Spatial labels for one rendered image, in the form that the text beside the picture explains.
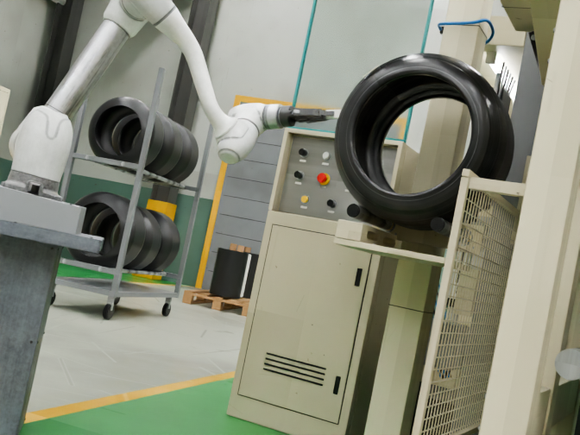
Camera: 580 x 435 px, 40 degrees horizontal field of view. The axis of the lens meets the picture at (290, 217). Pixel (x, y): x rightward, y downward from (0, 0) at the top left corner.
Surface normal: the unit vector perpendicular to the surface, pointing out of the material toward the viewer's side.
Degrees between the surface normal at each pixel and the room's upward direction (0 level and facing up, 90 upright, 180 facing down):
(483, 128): 88
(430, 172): 90
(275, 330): 90
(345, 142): 93
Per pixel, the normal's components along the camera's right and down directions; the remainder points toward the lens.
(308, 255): -0.43, -0.14
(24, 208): 0.22, -0.01
